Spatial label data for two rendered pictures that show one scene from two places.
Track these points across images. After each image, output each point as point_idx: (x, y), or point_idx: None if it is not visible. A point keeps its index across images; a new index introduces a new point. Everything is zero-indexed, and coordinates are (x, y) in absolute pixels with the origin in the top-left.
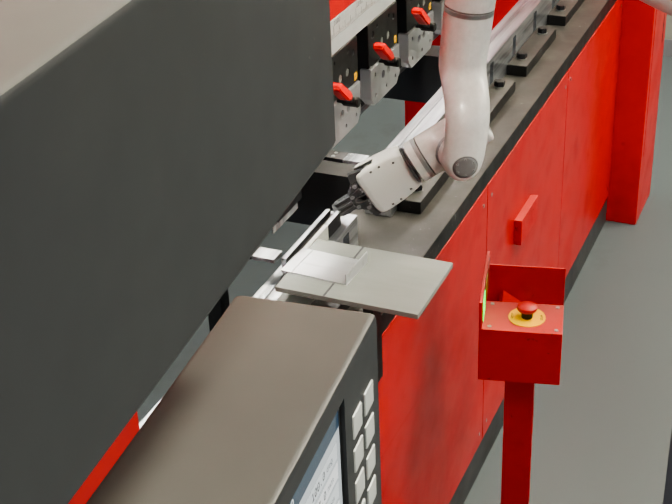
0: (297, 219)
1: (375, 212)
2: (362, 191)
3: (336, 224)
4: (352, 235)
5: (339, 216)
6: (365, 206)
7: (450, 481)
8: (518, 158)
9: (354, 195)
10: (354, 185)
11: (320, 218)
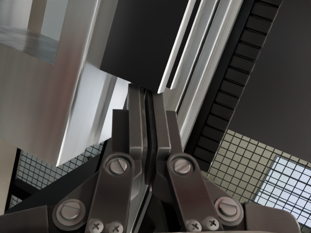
0: (23, 205)
1: (11, 227)
2: (193, 227)
3: (135, 31)
4: (14, 85)
5: (144, 73)
6: (97, 192)
7: None
8: None
9: (191, 179)
10: (237, 212)
11: (201, 9)
